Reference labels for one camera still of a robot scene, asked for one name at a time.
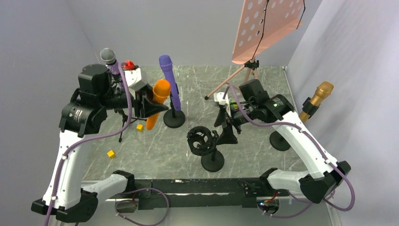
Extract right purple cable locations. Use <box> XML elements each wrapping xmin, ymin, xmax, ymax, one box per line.
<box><xmin>223</xmin><ymin>83</ymin><xmax>356</xmax><ymax>213</ymax></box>

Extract orange microphone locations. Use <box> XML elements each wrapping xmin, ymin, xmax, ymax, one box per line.
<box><xmin>146</xmin><ymin>79</ymin><xmax>171</xmax><ymax>130</ymax></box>

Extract black tripod mic stand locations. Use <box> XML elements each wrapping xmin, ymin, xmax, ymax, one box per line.
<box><xmin>112</xmin><ymin>74</ymin><xmax>147</xmax><ymax>143</ymax></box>

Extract black shock mount desk stand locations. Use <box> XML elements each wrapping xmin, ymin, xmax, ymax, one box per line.
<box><xmin>187</xmin><ymin>126</ymin><xmax>224</xmax><ymax>172</ymax></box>

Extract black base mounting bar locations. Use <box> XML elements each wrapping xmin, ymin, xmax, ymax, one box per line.
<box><xmin>112</xmin><ymin>178</ymin><xmax>276</xmax><ymax>210</ymax></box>

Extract gold microphone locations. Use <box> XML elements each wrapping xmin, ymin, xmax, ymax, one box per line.
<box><xmin>299</xmin><ymin>81</ymin><xmax>334</xmax><ymax>123</ymax></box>

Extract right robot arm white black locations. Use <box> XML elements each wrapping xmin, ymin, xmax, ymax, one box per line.
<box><xmin>213</xmin><ymin>79</ymin><xmax>351</xmax><ymax>203</ymax></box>

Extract yellow cube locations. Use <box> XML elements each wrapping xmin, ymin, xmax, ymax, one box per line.
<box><xmin>136</xmin><ymin>124</ymin><xmax>144</xmax><ymax>131</ymax></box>
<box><xmin>107</xmin><ymin>150</ymin><xmax>116</xmax><ymax>158</ymax></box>

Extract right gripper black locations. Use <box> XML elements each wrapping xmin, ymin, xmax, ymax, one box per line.
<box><xmin>214</xmin><ymin>102</ymin><xmax>257</xmax><ymax>145</ymax></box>

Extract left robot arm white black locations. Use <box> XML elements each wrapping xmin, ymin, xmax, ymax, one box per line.
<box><xmin>31</xmin><ymin>64</ymin><xmax>171</xmax><ymax>226</ymax></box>

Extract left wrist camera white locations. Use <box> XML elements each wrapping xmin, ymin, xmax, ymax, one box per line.
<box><xmin>123</xmin><ymin>60</ymin><xmax>148</xmax><ymax>91</ymax></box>

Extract pink music stand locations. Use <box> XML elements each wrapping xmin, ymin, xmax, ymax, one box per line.
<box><xmin>204</xmin><ymin>0</ymin><xmax>306</xmax><ymax>100</ymax></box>

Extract black round stand right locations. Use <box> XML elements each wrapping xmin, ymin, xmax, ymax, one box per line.
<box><xmin>269</xmin><ymin>131</ymin><xmax>291</xmax><ymax>152</ymax></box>

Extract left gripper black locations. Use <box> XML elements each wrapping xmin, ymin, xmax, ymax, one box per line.
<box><xmin>99</xmin><ymin>83</ymin><xmax>169</xmax><ymax>118</ymax></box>

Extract glitter purple silver microphone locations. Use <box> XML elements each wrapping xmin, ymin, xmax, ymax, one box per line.
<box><xmin>100</xmin><ymin>48</ymin><xmax>122</xmax><ymax>76</ymax></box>

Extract black round base mic stand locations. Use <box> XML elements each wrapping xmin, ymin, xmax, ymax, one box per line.
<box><xmin>163</xmin><ymin>94</ymin><xmax>185</xmax><ymax>129</ymax></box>

